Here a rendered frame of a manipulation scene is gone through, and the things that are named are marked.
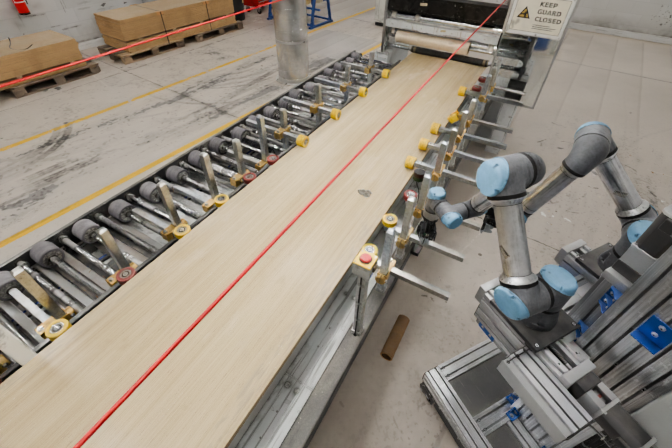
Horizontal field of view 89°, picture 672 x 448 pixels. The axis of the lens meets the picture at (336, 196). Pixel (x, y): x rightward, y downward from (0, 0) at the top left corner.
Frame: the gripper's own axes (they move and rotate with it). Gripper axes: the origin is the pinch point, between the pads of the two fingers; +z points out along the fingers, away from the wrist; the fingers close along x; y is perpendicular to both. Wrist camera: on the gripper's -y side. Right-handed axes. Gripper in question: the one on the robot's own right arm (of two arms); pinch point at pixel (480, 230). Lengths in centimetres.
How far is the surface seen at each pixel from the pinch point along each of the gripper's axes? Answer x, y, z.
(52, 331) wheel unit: -152, -133, -8
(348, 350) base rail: -90, -33, 13
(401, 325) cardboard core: -32, -23, 75
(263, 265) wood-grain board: -84, -83, -7
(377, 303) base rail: -63, -32, 13
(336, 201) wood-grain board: -28, -76, -7
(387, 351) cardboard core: -52, -24, 75
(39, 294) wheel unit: -146, -142, -19
